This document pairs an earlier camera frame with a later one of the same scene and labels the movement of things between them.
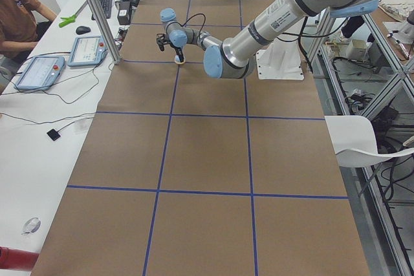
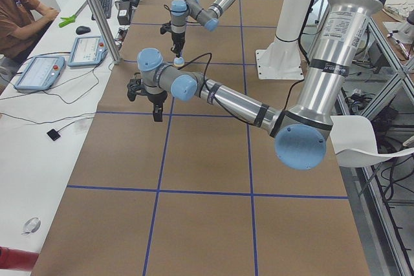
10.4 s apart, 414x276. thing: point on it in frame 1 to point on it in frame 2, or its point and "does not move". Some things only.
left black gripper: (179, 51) to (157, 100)
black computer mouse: (82, 30) does not move
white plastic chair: (354, 143) does not move
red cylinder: (17, 259) does not move
